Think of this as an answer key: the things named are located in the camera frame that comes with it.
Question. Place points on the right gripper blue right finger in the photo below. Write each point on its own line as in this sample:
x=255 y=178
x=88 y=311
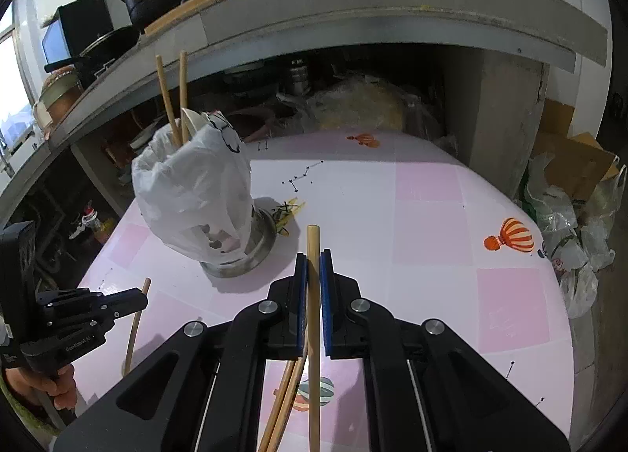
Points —
x=327 y=296

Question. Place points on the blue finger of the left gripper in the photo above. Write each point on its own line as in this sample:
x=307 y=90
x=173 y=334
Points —
x=125 y=302

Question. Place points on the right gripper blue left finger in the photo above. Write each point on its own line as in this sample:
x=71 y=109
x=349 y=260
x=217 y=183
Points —
x=300 y=300

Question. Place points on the large white ceramic spoon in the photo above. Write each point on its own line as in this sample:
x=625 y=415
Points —
x=192 y=121

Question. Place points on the person's left hand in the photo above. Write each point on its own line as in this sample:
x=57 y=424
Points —
x=61 y=388

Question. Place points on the cooking oil bottle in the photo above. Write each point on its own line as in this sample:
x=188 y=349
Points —
x=102 y=229

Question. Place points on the white plastic bag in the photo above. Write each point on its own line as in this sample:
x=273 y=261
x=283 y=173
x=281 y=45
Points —
x=197 y=198

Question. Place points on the ceramic pots stack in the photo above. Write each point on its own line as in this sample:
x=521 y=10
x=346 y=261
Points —
x=60 y=91

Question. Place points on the black wok pan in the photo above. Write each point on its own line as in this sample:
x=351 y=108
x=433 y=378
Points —
x=105 y=49

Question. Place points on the cardboard box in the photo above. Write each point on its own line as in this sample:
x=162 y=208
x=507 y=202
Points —
x=578 y=163

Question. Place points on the black microwave oven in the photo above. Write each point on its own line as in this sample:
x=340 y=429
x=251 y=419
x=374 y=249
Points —
x=75 y=26

